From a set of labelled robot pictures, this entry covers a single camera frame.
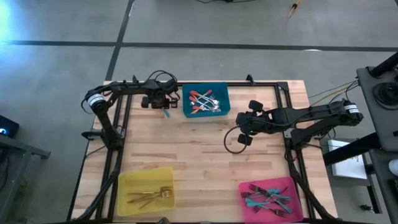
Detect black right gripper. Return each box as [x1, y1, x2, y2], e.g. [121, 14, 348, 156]
[235, 100, 274, 146]

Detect blue plastic bin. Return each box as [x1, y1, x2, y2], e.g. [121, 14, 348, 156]
[182, 82, 231, 118]

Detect yellow plastic bin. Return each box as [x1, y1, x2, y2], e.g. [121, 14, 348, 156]
[117, 167, 177, 217]

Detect pink plastic bin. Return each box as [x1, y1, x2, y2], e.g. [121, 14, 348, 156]
[238, 176, 305, 224]

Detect white paper sheet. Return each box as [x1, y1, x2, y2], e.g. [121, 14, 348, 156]
[331, 139, 368, 180]

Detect grey equipment cart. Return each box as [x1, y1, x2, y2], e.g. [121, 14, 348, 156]
[356, 65, 398, 152]

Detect wooden stick tool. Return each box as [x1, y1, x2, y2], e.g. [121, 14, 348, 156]
[287, 0, 303, 19]

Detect grey metal table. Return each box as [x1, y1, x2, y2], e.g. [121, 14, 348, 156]
[0, 134, 52, 218]

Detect black stand pole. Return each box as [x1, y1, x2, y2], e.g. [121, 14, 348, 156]
[369, 51, 398, 78]

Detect black device blue light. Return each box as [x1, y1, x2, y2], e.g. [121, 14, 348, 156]
[0, 114, 20, 139]

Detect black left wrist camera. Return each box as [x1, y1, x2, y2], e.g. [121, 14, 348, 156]
[163, 78, 178, 93]

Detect black right arm cable loop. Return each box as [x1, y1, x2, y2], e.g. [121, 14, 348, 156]
[223, 123, 251, 155]

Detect coiled black cable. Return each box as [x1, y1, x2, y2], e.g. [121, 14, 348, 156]
[372, 81, 398, 110]

